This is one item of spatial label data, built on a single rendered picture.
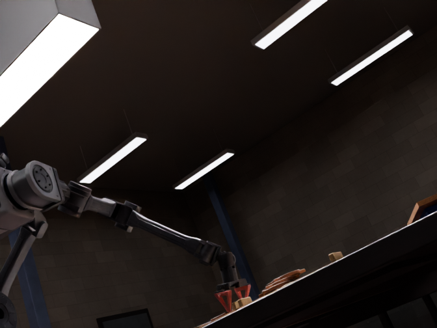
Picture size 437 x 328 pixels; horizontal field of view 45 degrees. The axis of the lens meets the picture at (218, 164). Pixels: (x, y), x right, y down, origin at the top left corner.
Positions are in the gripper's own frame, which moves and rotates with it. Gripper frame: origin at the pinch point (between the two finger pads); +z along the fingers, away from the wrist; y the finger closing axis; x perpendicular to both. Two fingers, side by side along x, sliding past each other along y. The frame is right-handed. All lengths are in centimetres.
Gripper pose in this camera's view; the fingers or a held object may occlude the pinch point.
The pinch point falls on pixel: (237, 306)
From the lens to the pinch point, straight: 198.0
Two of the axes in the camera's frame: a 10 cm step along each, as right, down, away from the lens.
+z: 2.3, 9.5, -2.0
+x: 7.5, -3.0, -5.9
